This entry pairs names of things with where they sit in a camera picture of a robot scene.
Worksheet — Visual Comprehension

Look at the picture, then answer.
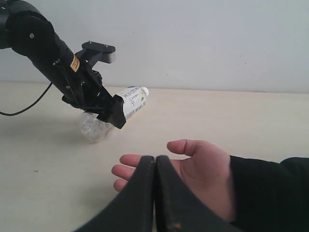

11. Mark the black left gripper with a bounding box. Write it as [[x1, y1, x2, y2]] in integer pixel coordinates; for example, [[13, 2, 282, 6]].
[[31, 42, 126, 129]]

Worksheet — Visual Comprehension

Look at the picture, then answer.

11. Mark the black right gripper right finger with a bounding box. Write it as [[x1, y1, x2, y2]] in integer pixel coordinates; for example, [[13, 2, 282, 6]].
[[154, 156, 239, 232]]

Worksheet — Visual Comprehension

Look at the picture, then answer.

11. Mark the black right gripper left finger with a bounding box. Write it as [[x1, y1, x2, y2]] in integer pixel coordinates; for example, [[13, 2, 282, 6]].
[[77, 156, 155, 232]]

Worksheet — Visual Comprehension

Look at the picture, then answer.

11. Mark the blue label clear tea bottle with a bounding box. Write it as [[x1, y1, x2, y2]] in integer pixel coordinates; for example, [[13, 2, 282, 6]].
[[79, 86, 149, 143]]

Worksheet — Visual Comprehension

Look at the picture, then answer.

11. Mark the dark jacket sleeve forearm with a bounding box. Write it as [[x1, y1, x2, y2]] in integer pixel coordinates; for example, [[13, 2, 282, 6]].
[[230, 156, 309, 232]]

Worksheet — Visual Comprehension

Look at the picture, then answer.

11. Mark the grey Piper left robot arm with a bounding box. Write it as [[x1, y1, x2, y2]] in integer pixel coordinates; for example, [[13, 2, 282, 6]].
[[0, 0, 126, 129]]

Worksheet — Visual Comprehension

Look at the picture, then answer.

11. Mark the person's open hand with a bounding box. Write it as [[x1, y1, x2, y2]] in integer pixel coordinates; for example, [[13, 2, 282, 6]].
[[111, 139, 236, 222]]

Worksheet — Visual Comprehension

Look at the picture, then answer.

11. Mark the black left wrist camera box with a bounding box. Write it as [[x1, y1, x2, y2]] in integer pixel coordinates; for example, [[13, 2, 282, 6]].
[[75, 41, 116, 68]]

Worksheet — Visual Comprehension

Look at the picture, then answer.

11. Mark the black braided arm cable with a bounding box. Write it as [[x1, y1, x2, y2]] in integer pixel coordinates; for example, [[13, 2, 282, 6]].
[[0, 82, 53, 116]]

